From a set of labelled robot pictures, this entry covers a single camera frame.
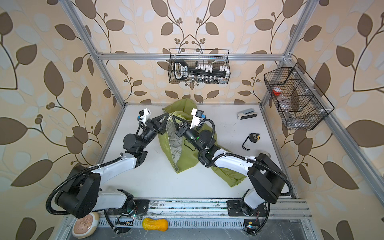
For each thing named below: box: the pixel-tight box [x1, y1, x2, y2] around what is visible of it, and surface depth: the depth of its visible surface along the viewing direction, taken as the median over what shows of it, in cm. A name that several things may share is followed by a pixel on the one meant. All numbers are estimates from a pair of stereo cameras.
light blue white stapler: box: [237, 108, 258, 120], surface depth 113 cm
